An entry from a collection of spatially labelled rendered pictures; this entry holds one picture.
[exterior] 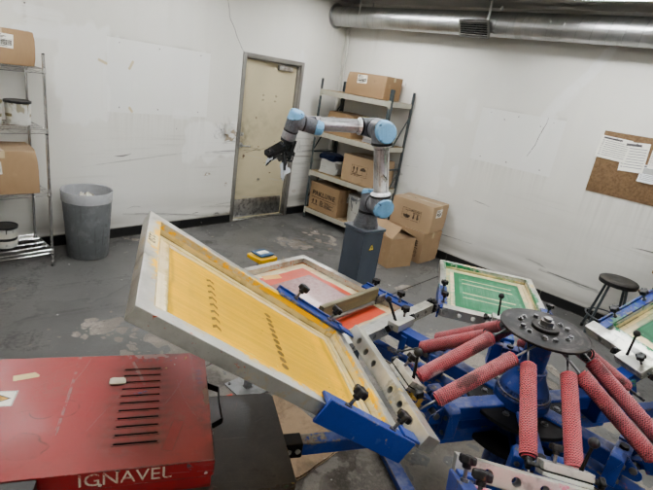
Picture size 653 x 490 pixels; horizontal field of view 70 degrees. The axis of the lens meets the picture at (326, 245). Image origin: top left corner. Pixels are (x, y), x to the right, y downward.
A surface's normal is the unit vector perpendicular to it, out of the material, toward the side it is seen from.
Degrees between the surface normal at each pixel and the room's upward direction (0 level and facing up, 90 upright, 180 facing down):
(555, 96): 90
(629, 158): 89
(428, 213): 88
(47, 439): 0
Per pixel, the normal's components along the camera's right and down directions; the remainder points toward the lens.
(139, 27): 0.72, 0.33
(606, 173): -0.68, 0.15
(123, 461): 0.15, -0.93
